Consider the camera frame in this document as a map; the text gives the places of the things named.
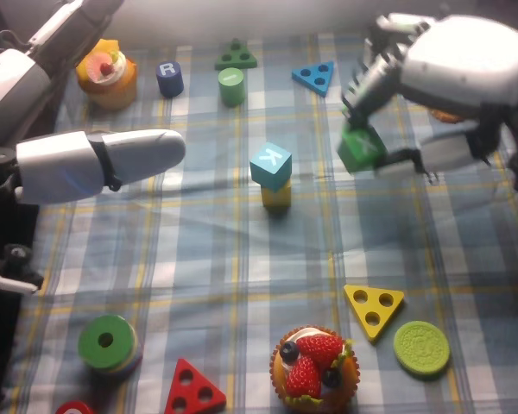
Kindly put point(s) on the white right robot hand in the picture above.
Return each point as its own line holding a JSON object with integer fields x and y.
{"x": 457, "y": 64}

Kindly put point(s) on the toy cupcake with strawberries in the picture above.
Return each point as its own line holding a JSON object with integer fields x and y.
{"x": 311, "y": 366}

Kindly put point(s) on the green cylinder block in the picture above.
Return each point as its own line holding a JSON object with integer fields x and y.
{"x": 231, "y": 92}

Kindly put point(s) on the blue triangle block with holes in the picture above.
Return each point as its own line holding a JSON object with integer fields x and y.
{"x": 314, "y": 76}

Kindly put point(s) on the green cube with letter X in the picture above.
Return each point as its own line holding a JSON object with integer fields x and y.
{"x": 362, "y": 148}

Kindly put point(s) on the tan flower-shaped toy biscuit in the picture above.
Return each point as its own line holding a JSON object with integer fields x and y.
{"x": 446, "y": 116}

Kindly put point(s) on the green toy sandwich cookie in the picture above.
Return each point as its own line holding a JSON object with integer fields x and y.
{"x": 421, "y": 350}

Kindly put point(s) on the yellow wooden cube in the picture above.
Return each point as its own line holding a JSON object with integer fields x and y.
{"x": 276, "y": 198}

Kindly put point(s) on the blue plaid tablecloth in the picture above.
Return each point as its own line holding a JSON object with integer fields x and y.
{"x": 241, "y": 267}

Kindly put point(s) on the orange toy cupcake with cherry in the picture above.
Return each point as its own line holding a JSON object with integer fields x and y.
{"x": 112, "y": 90}

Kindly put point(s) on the red cylinder block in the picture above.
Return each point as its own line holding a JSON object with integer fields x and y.
{"x": 75, "y": 409}

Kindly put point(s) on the red triangle block with holes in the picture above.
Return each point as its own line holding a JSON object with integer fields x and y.
{"x": 192, "y": 390}

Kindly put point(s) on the blue cylinder with letter R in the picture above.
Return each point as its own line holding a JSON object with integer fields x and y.
{"x": 169, "y": 86}

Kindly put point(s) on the stacked rings toy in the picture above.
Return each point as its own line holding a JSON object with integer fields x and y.
{"x": 90, "y": 349}

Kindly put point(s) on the green triangle block with holes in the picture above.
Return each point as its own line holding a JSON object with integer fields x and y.
{"x": 237, "y": 64}

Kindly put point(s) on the yellow triangle block with holes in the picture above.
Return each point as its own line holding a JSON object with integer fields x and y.
{"x": 373, "y": 305}

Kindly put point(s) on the cyan cube with letter K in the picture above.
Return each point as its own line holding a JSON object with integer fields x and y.
{"x": 269, "y": 166}

